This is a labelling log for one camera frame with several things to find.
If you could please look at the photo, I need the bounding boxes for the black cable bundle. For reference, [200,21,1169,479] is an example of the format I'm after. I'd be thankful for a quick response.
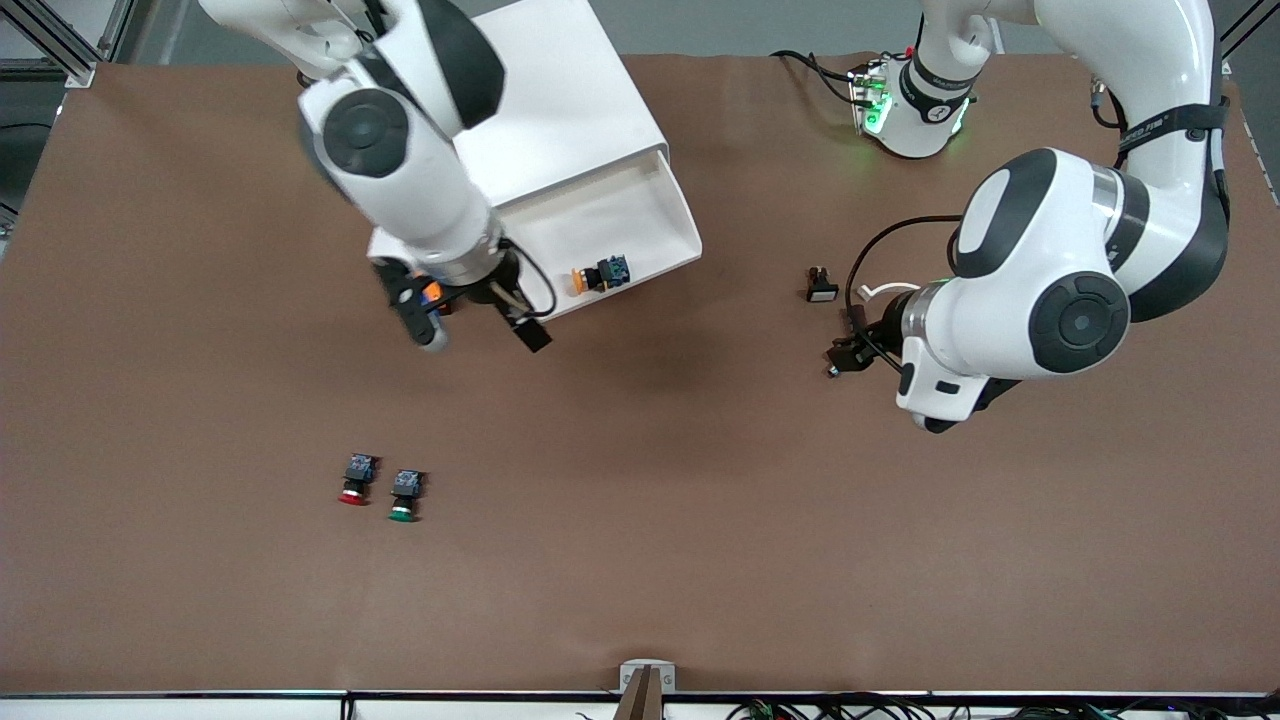
[725,693,1280,720]

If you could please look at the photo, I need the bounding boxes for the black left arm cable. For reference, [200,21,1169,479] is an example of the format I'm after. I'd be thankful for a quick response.
[845,214,964,346]

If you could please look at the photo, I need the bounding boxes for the green-lit arm base panel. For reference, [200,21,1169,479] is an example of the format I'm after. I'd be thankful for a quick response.
[848,60,894,136]

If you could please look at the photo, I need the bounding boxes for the green push button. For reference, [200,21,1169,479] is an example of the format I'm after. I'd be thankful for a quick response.
[387,469,427,524]

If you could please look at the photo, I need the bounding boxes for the grey metal table bracket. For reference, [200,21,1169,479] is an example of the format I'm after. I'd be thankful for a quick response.
[619,659,677,694]

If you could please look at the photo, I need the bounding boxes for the black base cable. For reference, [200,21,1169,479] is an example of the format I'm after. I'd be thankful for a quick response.
[770,48,863,106]

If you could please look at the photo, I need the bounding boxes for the aluminium frame profile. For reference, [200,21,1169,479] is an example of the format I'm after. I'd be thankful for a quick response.
[0,0,136,89]

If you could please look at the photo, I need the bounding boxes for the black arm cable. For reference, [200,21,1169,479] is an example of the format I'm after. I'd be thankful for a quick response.
[498,238,557,319]
[845,214,964,346]

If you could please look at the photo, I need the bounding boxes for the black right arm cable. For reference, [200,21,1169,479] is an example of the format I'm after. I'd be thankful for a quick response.
[498,238,557,319]

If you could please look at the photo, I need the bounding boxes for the red push button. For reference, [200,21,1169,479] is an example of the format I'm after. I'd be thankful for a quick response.
[337,453,380,507]

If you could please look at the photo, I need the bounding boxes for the yellow push button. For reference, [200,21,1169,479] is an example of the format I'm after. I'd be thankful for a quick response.
[571,255,633,297]

